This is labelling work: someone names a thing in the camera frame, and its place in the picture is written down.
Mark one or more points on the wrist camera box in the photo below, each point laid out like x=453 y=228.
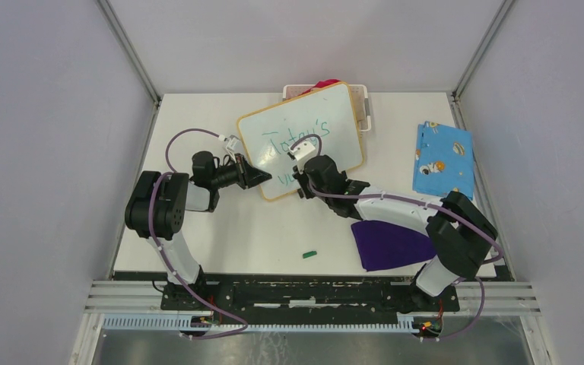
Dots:
x=302 y=152
x=232 y=144

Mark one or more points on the yellow-framed whiteboard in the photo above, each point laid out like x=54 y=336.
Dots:
x=327 y=114

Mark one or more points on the pink folded cloth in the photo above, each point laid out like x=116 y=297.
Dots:
x=320 y=85

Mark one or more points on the blue space-print cloth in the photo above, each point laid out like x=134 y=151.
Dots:
x=443 y=161

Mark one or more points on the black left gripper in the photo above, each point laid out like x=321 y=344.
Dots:
x=249 y=176

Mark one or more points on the white perforated plastic basket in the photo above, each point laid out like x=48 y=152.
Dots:
x=359 y=95

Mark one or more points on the green marker cap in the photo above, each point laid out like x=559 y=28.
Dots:
x=309 y=254

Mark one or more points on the purple folded cloth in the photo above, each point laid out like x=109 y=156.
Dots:
x=384 y=246

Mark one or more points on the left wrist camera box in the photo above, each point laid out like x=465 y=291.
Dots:
x=232 y=144

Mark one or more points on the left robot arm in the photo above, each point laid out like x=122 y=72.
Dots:
x=159 y=201

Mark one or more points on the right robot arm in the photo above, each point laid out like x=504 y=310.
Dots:
x=461 y=235

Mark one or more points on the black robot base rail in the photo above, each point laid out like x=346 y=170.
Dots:
x=320 y=300

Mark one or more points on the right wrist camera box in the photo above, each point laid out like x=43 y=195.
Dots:
x=302 y=152

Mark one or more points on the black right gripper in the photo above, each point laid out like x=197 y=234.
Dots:
x=302 y=179

